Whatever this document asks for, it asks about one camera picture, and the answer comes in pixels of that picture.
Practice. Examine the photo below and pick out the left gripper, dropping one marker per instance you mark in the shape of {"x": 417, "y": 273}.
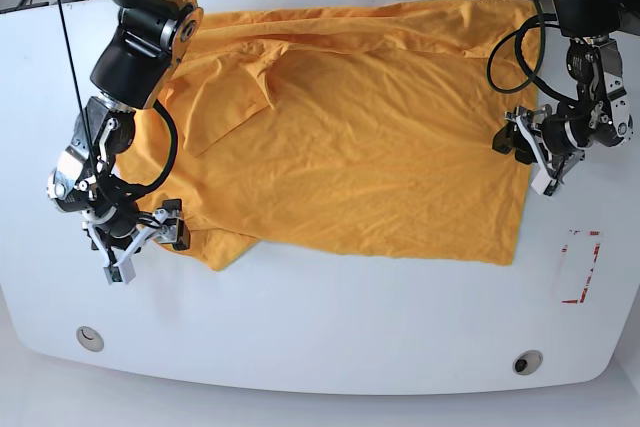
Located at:
{"x": 539, "y": 136}

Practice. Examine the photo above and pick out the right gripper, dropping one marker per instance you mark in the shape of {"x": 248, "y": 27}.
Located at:
{"x": 116, "y": 237}

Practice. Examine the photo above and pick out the orange t-shirt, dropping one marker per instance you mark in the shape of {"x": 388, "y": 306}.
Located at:
{"x": 352, "y": 130}

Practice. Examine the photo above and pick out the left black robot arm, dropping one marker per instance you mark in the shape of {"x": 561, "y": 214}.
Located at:
{"x": 600, "y": 113}

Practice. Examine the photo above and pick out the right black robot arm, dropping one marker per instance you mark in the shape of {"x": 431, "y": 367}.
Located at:
{"x": 149, "y": 43}

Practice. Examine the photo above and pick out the red tape rectangle marking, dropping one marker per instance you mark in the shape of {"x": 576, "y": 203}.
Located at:
{"x": 579, "y": 258}

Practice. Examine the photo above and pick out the left table grommet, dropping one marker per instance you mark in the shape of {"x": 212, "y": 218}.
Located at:
{"x": 90, "y": 339}

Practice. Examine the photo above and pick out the table grommet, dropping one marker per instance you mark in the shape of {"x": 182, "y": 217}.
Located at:
{"x": 90, "y": 339}
{"x": 527, "y": 363}

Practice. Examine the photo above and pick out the right table grommet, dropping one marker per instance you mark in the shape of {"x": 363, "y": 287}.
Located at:
{"x": 527, "y": 363}

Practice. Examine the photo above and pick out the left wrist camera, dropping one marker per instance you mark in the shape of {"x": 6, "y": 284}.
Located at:
{"x": 544, "y": 184}

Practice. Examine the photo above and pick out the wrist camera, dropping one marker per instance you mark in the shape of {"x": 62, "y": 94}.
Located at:
{"x": 119, "y": 272}
{"x": 544, "y": 184}

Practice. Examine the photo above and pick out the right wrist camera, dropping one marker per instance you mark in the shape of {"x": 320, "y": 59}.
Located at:
{"x": 119, "y": 272}

